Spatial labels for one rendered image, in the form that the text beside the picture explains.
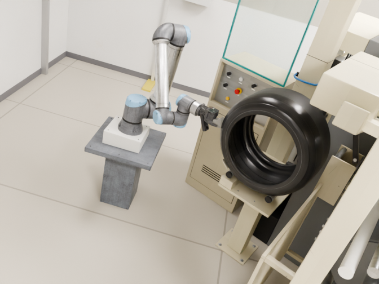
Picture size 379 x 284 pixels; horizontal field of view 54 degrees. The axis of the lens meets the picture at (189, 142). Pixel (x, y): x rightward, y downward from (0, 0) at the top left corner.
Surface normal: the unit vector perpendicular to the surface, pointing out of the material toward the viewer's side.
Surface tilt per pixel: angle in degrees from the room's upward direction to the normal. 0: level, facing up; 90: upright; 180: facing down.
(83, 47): 90
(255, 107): 81
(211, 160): 90
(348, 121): 72
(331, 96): 90
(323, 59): 90
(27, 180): 0
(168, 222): 0
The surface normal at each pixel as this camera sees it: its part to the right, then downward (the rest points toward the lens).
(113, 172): -0.17, 0.51
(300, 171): -0.44, 0.40
